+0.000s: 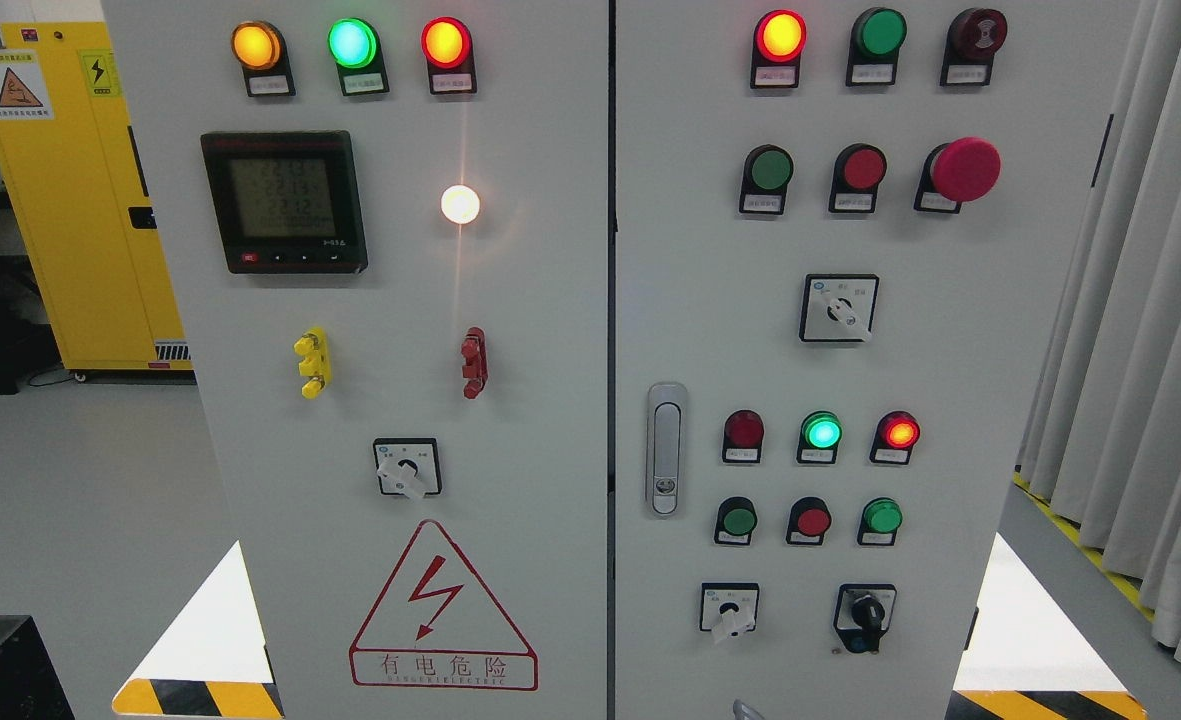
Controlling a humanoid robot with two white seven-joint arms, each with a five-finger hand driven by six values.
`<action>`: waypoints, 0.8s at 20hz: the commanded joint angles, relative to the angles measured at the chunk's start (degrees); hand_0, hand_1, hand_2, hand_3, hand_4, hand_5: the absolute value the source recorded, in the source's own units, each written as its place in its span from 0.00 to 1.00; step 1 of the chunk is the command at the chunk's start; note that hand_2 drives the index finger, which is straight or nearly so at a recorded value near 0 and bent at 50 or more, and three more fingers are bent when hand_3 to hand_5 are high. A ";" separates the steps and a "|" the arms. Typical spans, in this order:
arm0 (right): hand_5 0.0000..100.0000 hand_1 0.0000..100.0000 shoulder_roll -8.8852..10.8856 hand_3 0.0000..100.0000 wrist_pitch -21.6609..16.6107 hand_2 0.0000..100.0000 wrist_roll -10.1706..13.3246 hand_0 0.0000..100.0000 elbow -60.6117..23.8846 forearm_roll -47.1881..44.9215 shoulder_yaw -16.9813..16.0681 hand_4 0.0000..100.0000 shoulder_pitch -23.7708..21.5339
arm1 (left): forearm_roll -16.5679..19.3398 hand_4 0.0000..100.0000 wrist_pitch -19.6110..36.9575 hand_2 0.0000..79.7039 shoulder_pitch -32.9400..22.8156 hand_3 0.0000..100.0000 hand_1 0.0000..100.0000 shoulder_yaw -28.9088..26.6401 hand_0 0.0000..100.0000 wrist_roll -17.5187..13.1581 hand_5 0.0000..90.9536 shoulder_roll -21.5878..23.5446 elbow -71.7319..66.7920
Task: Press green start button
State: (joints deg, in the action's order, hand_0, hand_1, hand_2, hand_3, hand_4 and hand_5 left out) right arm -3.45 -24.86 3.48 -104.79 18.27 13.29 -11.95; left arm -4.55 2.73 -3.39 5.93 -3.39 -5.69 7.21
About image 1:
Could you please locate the small green button left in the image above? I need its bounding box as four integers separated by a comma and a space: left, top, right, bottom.
713, 496, 758, 546

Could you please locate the small green button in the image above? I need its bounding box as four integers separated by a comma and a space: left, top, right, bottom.
859, 497, 903, 546
713, 496, 758, 546

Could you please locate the green start push button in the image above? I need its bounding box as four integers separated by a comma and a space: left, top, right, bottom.
738, 143, 794, 217

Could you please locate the small red button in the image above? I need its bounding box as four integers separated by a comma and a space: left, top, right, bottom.
787, 496, 831, 546

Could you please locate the red stop push button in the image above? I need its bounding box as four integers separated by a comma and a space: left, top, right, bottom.
828, 143, 887, 214

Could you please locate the small green button right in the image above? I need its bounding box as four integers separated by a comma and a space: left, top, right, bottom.
859, 497, 903, 546

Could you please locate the red emergency mushroom button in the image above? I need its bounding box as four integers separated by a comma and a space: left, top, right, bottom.
913, 137, 1001, 214

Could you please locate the grey electrical control cabinet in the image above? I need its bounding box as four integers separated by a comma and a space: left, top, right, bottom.
104, 1, 1138, 719

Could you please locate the red terminal connector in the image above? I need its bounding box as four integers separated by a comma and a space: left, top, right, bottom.
459, 327, 489, 398

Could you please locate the dark red small lamp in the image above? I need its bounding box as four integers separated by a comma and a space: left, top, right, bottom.
720, 410, 765, 464

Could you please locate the white lit indicator lamp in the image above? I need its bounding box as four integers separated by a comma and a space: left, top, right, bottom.
441, 184, 481, 225

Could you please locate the lit green small lamp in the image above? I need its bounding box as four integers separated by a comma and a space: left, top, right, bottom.
796, 410, 843, 465

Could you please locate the yellow terminal connector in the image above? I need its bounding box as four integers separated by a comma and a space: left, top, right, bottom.
293, 325, 333, 400

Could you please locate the red electric danger sticker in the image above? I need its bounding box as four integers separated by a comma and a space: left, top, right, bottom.
350, 519, 539, 692

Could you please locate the lit red small lamp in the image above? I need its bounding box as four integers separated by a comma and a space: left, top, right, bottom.
869, 410, 922, 466

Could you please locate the black digital power meter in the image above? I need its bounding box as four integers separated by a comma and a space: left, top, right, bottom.
200, 129, 368, 274

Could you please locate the lit red indicator lamp left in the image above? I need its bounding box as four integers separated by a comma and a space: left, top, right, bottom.
420, 15, 479, 94

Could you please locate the lit red lamp right door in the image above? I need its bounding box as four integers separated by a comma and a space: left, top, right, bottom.
750, 9, 808, 90

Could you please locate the lit green indicator lamp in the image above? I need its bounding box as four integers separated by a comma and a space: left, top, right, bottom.
328, 17, 390, 96

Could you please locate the dark green lamp top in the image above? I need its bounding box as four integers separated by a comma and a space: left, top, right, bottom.
844, 6, 907, 87

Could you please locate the amber indicator lamp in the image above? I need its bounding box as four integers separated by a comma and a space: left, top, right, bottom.
231, 20, 296, 97

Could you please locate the dark red buzzer lamp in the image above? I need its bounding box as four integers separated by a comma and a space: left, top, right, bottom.
939, 6, 1009, 87

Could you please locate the grey curtain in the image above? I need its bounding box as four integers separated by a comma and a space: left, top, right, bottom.
1019, 1, 1181, 665

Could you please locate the yellow safety cabinet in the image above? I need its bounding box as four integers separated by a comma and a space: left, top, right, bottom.
0, 22, 193, 375

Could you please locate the black box bottom left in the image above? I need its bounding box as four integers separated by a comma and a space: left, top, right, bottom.
0, 615, 74, 719

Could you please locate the silver door handle lock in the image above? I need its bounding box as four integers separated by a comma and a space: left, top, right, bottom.
645, 382, 689, 518

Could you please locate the left door selector switch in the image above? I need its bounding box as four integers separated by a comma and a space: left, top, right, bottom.
372, 438, 443, 500

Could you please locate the upper right selector switch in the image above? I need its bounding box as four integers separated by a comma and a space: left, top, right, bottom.
797, 274, 881, 343

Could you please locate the lower white selector switch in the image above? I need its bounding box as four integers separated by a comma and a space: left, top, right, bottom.
699, 582, 761, 644

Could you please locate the black knob selector switch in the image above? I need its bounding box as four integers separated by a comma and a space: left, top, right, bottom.
831, 583, 898, 653

